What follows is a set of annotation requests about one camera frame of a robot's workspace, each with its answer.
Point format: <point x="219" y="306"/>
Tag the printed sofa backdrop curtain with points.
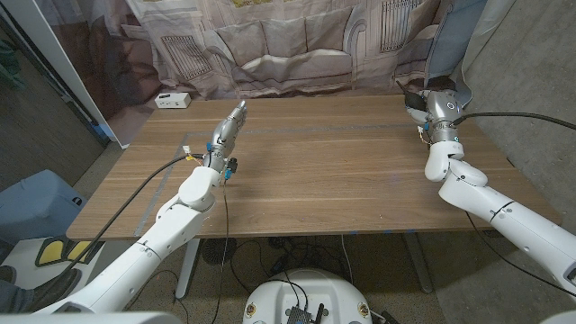
<point x="288" y="45"/>

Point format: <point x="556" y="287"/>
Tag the white table leg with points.
<point x="185" y="279"/>

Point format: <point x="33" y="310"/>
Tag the white power strip box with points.
<point x="172" y="100"/>

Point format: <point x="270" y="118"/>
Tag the black round floor fan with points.
<point x="211" y="252"/>

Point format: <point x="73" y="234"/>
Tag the white floor mat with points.
<point x="22" y="256"/>

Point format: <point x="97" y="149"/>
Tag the black plug on floor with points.
<point x="384" y="318"/>

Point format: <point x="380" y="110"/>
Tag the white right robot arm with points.
<point x="495" y="207"/>

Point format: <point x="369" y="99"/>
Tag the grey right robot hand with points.
<point x="443" y="110"/>

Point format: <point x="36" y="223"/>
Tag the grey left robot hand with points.
<point x="225" y="135"/>

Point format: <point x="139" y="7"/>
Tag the person leg in blue jeans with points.
<point x="13" y="302"/>

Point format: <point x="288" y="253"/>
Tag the blue plastic bin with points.
<point x="36" y="207"/>

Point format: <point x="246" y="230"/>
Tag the white round robot torso base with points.
<point x="315" y="292"/>

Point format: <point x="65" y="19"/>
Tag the yellow black foot pedal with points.
<point x="50" y="252"/>
<point x="81" y="251"/>

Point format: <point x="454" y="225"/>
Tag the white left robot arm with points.
<point x="175" y="225"/>

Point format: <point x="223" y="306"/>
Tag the black antenna device on torso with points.
<point x="299" y="315"/>

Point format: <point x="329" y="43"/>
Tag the black power adapter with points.
<point x="279" y="264"/>

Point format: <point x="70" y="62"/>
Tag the white partition panel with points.
<point x="54" y="49"/>

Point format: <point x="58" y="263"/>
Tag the black rubber air blower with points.
<point x="415" y="102"/>

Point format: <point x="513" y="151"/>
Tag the white robot chest edge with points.
<point x="90" y="318"/>

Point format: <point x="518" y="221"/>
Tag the grey table leg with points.
<point x="418" y="265"/>

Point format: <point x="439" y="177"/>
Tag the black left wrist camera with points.
<point x="231" y="165"/>

